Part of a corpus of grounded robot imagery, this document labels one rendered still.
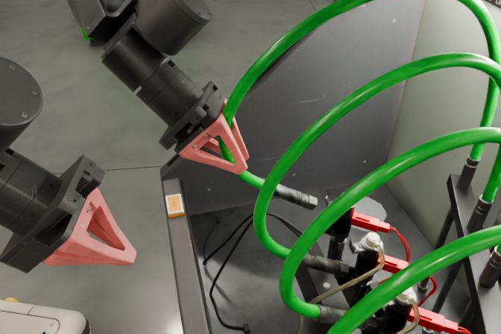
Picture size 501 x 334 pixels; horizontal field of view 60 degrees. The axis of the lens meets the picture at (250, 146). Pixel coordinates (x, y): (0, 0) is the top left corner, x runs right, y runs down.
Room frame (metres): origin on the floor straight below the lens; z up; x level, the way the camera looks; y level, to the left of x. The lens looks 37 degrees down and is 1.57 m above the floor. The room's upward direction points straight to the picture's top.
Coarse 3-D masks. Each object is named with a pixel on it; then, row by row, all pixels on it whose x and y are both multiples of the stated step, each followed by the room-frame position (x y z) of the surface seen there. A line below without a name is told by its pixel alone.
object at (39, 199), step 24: (0, 168) 0.27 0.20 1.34; (24, 168) 0.27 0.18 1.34; (72, 168) 0.29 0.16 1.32; (0, 192) 0.25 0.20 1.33; (24, 192) 0.26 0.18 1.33; (48, 192) 0.26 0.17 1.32; (72, 192) 0.26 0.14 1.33; (0, 216) 0.24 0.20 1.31; (24, 216) 0.25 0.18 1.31; (48, 216) 0.24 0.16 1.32; (24, 240) 0.24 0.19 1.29
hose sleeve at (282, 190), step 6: (264, 180) 0.43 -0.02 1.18; (282, 186) 0.44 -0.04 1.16; (276, 192) 0.43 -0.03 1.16; (282, 192) 0.43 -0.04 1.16; (288, 192) 0.43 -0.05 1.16; (294, 192) 0.44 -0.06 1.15; (300, 192) 0.45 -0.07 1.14; (282, 198) 0.43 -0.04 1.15; (288, 198) 0.43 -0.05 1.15; (294, 198) 0.43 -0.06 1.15; (300, 198) 0.44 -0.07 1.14; (306, 198) 0.44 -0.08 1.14; (300, 204) 0.44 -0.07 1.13
